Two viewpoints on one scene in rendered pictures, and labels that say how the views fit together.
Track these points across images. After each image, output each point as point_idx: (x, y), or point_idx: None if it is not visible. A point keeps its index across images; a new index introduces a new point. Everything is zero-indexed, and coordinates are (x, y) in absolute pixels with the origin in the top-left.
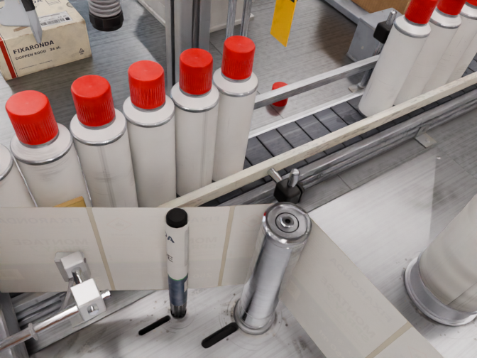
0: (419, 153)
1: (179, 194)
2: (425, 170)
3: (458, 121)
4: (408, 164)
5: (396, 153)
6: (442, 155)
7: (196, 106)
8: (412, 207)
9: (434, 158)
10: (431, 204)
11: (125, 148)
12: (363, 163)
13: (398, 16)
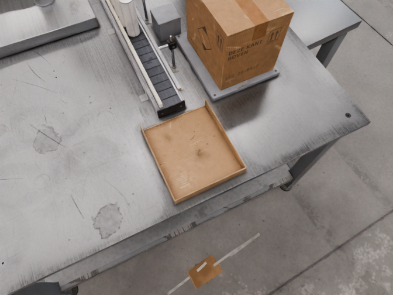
0: (105, 27)
1: None
2: (85, 10)
3: (121, 47)
4: (89, 6)
5: (107, 20)
6: (90, 17)
7: None
8: (72, 2)
9: (89, 14)
10: (71, 7)
11: None
12: (104, 10)
13: (171, 16)
